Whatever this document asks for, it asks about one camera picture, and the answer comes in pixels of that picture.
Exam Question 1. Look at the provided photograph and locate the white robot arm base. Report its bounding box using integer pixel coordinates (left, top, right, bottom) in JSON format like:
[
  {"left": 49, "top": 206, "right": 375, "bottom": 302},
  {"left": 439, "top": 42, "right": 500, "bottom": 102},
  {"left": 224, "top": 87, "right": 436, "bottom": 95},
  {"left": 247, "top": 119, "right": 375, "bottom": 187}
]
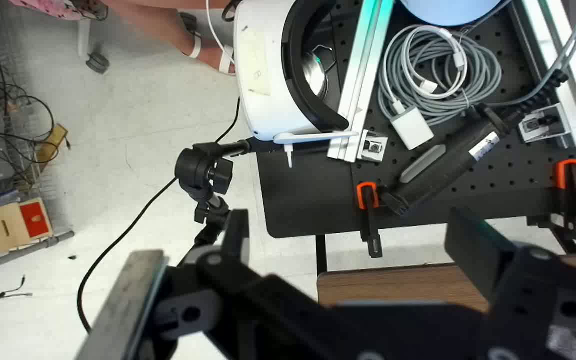
[{"left": 233, "top": 0, "right": 355, "bottom": 139}]

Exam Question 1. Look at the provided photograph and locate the aluminium extrusion rail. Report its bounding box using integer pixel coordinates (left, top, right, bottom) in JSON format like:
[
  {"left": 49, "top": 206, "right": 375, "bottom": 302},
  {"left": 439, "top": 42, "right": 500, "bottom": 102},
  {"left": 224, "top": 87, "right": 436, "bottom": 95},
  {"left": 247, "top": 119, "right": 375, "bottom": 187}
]
[
  {"left": 508, "top": 0, "right": 576, "bottom": 151},
  {"left": 327, "top": 0, "right": 399, "bottom": 164}
]

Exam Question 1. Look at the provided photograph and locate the black floor cable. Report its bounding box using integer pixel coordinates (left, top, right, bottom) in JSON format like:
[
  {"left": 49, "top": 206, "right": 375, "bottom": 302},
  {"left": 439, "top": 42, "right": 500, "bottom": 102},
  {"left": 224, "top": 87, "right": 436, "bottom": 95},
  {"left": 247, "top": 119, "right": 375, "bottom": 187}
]
[{"left": 76, "top": 98, "right": 244, "bottom": 336}]

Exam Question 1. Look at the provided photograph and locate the person's leg with sandal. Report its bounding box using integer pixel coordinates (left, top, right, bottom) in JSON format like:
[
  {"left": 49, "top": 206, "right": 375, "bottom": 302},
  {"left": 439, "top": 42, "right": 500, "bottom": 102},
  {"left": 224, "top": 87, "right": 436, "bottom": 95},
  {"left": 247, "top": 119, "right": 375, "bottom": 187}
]
[{"left": 98, "top": 0, "right": 238, "bottom": 75}]

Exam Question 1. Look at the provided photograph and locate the tangle of dark cables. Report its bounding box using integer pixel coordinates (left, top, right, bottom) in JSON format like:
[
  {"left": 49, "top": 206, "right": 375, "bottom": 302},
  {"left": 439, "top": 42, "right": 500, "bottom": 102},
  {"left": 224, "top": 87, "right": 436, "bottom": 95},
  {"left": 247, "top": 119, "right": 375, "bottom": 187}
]
[{"left": 0, "top": 0, "right": 59, "bottom": 195}]

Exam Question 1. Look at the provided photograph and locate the white power adapter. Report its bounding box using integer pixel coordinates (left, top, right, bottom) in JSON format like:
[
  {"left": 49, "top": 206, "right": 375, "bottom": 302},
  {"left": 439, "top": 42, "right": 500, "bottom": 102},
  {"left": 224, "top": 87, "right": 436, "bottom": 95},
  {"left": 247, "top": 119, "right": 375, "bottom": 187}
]
[{"left": 391, "top": 107, "right": 436, "bottom": 151}]

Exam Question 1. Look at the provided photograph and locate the yellow tool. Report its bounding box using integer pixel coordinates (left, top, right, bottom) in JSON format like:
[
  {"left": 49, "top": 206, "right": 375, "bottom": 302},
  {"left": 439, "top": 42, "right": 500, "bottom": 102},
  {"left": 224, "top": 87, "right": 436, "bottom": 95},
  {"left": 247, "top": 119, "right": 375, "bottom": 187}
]
[{"left": 33, "top": 122, "right": 73, "bottom": 165}]

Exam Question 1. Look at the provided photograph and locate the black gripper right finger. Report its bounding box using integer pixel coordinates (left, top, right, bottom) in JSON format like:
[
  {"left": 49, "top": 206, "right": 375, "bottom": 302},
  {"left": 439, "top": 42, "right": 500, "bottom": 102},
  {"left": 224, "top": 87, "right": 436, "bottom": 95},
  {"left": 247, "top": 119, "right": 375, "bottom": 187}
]
[{"left": 445, "top": 206, "right": 523, "bottom": 303}]

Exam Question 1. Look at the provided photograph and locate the orange black bar clamp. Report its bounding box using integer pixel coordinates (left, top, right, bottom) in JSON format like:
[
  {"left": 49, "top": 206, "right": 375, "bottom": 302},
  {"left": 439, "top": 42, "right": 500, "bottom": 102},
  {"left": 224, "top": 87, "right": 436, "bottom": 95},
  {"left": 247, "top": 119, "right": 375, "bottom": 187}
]
[
  {"left": 355, "top": 179, "right": 388, "bottom": 260},
  {"left": 553, "top": 156, "right": 576, "bottom": 242}
]

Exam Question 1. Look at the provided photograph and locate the grey metal mounting bar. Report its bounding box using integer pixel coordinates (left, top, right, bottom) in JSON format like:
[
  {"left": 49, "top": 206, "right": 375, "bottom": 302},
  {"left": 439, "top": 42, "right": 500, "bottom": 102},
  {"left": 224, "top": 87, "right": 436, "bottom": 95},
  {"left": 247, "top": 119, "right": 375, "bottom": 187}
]
[{"left": 75, "top": 248, "right": 169, "bottom": 360}]

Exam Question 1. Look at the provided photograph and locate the black perforated breadboard plate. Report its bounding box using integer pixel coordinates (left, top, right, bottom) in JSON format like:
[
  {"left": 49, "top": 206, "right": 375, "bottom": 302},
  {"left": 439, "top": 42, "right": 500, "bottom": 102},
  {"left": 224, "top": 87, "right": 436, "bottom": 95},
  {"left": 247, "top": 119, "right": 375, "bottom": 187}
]
[{"left": 256, "top": 0, "right": 576, "bottom": 239}]

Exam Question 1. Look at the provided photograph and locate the blue round object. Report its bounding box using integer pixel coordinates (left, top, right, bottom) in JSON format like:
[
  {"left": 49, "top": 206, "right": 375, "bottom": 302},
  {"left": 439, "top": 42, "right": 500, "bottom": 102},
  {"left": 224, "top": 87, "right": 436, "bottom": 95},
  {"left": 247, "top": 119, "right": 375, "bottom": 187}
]
[{"left": 399, "top": 0, "right": 504, "bottom": 29}]

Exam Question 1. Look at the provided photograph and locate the grey chair caster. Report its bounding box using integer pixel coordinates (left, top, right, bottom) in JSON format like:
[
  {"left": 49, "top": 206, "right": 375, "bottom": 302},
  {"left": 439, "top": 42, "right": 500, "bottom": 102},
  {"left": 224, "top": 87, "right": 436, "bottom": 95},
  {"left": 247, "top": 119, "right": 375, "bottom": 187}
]
[{"left": 84, "top": 50, "right": 112, "bottom": 75}]

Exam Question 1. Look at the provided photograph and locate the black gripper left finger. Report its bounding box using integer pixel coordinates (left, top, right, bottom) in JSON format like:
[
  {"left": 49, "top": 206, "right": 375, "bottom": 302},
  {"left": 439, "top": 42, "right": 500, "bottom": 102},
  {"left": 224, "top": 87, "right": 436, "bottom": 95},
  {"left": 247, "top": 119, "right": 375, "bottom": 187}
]
[{"left": 220, "top": 207, "right": 253, "bottom": 268}]

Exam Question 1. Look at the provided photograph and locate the red and white cardboard box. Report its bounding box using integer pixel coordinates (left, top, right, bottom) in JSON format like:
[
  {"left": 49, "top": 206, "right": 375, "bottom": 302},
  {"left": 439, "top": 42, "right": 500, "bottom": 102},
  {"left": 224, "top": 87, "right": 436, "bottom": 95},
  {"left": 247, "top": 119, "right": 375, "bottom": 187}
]
[{"left": 0, "top": 195, "right": 56, "bottom": 260}]

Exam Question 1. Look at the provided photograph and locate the black device with white label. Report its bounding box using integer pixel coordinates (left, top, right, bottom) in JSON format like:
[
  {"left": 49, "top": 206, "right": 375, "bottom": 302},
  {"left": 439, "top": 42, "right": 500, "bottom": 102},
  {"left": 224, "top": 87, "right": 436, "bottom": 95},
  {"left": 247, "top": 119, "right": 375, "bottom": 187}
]
[{"left": 379, "top": 110, "right": 524, "bottom": 216}]

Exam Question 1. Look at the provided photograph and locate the grey coiled cable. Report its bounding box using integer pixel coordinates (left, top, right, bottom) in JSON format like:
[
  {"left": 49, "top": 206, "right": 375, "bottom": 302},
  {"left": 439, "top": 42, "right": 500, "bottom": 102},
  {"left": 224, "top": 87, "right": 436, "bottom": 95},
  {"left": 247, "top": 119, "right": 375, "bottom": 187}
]
[{"left": 375, "top": 23, "right": 507, "bottom": 129}]

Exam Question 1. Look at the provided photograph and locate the white rail end bracket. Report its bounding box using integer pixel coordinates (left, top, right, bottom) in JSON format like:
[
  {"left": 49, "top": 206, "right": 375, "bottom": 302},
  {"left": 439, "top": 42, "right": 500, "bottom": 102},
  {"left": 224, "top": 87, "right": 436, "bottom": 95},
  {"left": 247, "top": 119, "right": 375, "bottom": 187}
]
[{"left": 518, "top": 102, "right": 575, "bottom": 146}]

